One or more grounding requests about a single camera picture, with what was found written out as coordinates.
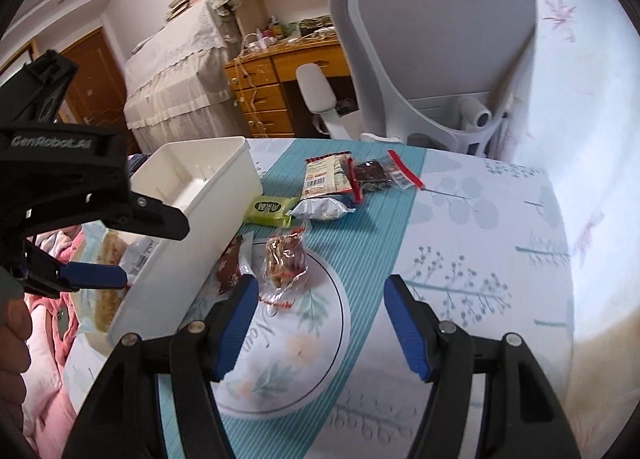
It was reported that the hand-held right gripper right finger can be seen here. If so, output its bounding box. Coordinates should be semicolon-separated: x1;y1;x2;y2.
384;275;583;459

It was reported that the lace cloth covered piano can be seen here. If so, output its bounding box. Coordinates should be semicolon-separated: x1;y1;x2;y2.
122;1;248;144

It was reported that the stack of books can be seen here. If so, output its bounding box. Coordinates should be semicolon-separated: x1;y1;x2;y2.
165;0;216;22

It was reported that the white plastic bin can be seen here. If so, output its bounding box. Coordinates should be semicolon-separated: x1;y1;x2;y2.
107;136;263;355

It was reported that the dark red snack packet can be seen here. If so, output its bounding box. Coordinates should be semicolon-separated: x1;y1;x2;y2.
259;231;308;311

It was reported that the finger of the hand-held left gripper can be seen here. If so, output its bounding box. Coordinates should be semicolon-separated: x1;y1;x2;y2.
20;241;129;297
97;189;191;241

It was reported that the leaf print curtain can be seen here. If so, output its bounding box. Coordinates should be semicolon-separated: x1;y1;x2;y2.
500;0;640;459

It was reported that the clear red striped packet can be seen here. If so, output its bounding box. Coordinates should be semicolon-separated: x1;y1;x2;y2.
386;149;426;190

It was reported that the brown snack packet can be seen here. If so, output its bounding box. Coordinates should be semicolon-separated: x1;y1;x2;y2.
215;233;257;296

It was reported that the brown wooden door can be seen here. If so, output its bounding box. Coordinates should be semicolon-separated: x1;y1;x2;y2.
30;29;136;154

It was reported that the pale yellow puffed snack bag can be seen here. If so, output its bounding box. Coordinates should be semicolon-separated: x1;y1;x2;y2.
75;223;151;335

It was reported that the person's left hand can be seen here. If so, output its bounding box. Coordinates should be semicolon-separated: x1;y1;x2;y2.
0;296;32;440

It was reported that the wooden desk with drawers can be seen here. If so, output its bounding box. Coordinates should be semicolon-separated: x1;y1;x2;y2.
223;36;353;140

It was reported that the beige barcode snack packet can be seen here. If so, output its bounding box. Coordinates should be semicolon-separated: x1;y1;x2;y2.
301;152;355;200

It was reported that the green snack packet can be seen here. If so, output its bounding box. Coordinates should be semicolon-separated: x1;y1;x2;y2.
243;195;299;228

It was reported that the pink blanket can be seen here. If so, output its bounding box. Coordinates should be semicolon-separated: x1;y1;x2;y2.
20;226;101;459

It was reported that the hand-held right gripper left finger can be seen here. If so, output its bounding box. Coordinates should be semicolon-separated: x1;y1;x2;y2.
62;276;259;459

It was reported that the silver snack packet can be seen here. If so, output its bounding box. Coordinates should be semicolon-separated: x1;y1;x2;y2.
290;195;357;223

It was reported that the grey office chair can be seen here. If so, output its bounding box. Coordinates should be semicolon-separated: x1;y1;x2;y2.
295;0;538;157

